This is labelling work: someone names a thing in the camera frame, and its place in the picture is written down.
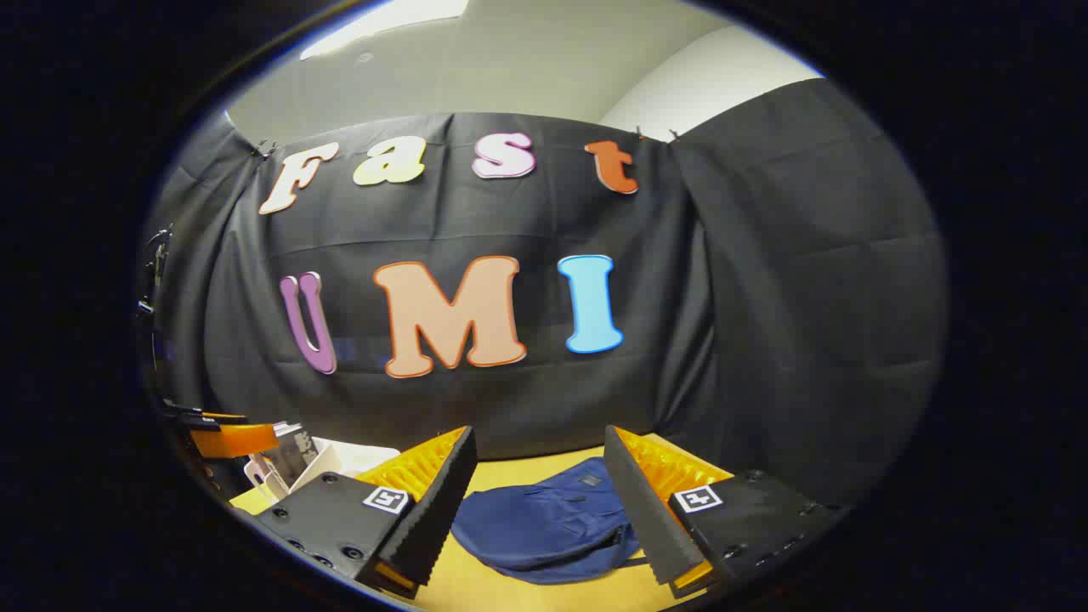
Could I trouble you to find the white bookshelf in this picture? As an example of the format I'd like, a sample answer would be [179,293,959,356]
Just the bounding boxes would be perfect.
[244,440,400,504]

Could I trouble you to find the black metal stand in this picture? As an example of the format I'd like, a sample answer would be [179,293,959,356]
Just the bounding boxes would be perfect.
[136,223,176,409]

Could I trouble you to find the blue schoolbag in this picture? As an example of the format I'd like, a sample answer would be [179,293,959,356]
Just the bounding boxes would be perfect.
[450,457,651,586]

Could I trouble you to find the black backdrop cloth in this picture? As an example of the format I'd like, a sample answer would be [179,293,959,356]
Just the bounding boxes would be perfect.
[140,78,949,511]

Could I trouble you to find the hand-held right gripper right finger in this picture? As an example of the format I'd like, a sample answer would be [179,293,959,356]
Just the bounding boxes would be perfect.
[603,425,851,600]

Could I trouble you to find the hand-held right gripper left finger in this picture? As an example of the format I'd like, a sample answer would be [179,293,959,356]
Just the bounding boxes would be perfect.
[255,425,479,600]

